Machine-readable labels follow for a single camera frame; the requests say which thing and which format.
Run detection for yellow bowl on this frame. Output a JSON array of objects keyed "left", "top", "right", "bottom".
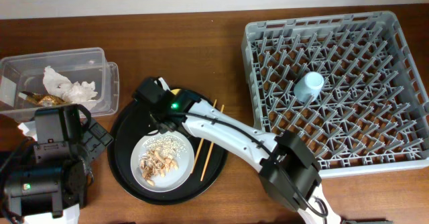
[{"left": 171, "top": 89, "right": 181, "bottom": 95}]

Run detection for gold foil wrapper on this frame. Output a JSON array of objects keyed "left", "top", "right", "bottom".
[{"left": 18, "top": 91, "right": 67, "bottom": 107}]

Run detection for white tissue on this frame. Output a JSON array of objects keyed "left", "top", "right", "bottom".
[{"left": 42, "top": 66, "right": 98, "bottom": 110}]

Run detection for light blue cup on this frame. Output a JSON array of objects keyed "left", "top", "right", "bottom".
[{"left": 294, "top": 72, "right": 324, "bottom": 103}]

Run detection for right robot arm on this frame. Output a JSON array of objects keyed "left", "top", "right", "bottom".
[{"left": 133, "top": 78, "right": 342, "bottom": 223}]

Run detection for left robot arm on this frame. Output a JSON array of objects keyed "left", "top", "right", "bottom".
[{"left": 1, "top": 104, "right": 113, "bottom": 223}]

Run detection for clear plastic waste bin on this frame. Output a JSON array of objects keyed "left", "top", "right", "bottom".
[{"left": 1, "top": 48, "right": 119, "bottom": 122}]

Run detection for grey plastic dishwasher rack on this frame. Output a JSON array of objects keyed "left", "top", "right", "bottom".
[{"left": 241, "top": 11, "right": 428, "bottom": 178}]

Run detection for food scraps on plate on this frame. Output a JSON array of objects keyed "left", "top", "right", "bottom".
[{"left": 139, "top": 135, "right": 185, "bottom": 186}]

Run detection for white plate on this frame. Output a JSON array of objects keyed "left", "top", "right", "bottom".
[{"left": 129, "top": 131, "right": 194, "bottom": 192}]

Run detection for black round tray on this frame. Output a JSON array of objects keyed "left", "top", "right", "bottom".
[{"left": 107, "top": 100, "right": 228, "bottom": 205}]

